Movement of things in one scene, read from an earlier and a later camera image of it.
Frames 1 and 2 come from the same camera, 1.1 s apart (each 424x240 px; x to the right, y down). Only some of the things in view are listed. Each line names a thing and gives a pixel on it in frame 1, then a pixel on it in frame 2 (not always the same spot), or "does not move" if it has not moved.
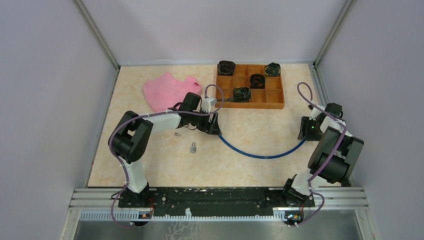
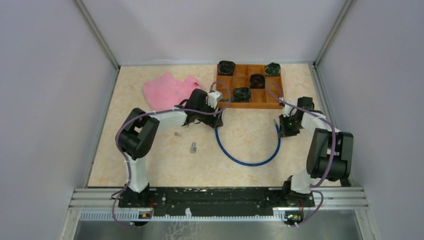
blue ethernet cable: x=262 y=157 → x=224 y=151
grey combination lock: x=193 y=148 does not move
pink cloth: x=162 y=91 does not move
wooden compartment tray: x=271 y=96 does not move
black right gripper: x=304 y=132 → x=284 y=132
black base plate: x=215 y=199 does not move
